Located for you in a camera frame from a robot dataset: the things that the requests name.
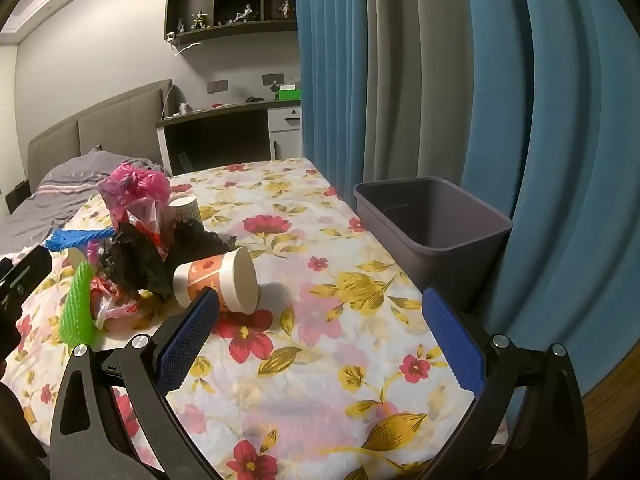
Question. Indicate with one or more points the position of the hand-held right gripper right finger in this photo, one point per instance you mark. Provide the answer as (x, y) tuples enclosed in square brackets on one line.
[(452, 340)]

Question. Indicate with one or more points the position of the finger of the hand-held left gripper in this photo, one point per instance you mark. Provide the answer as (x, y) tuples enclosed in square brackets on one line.
[(27, 275)]

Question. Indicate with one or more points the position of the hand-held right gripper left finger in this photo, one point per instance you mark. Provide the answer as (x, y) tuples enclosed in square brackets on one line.
[(187, 340)]

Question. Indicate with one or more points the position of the green foam net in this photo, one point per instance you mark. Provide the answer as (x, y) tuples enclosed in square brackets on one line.
[(75, 310)]

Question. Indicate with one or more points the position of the blue foam net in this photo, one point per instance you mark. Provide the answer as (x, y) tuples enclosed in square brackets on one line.
[(75, 238)]

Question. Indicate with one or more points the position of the orange paper cup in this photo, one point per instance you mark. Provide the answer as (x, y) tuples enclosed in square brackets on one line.
[(215, 275)]

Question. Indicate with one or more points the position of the grey plastic bin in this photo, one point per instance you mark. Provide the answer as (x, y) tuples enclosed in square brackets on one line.
[(435, 260)]

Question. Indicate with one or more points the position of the red print plastic bag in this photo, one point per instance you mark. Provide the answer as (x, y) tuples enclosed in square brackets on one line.
[(150, 230), (112, 305)]

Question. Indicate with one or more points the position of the black plastic bag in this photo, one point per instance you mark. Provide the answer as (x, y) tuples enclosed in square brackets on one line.
[(135, 265)]

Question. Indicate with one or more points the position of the grey striped duvet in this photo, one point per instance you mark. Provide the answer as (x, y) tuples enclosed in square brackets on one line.
[(55, 190)]

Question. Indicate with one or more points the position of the floral tablecloth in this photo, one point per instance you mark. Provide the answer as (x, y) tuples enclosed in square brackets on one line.
[(300, 385)]

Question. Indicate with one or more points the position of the grey bed headboard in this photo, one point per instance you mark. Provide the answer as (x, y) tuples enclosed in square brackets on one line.
[(110, 120)]

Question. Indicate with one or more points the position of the grey slanted board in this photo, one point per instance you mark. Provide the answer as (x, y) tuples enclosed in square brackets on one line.
[(186, 161)]

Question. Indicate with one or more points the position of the dark desk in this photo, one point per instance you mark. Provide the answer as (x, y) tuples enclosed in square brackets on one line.
[(215, 132)]

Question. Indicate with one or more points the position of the small pink jars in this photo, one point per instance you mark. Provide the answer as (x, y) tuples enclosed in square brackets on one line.
[(184, 108)]

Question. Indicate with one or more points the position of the white drawer cabinet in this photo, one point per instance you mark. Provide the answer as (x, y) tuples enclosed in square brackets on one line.
[(285, 132)]

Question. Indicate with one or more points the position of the dark figurine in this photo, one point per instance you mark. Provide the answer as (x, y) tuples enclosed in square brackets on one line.
[(274, 89)]

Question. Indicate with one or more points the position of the green box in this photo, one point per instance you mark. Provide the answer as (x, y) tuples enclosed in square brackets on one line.
[(290, 93)]

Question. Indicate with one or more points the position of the grey curtain panel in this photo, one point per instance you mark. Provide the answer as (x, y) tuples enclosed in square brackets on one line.
[(415, 70)]

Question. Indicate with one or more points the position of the group of shelf figurines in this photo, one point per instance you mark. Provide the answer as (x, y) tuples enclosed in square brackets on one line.
[(200, 20)]

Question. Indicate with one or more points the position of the black bed frame panel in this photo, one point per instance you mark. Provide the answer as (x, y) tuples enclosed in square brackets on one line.
[(15, 196)]

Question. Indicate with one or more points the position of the dark wall socket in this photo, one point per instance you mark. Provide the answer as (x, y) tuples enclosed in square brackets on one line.
[(218, 86)]

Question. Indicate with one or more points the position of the grey wall socket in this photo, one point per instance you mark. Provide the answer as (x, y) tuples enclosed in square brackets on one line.
[(273, 79)]

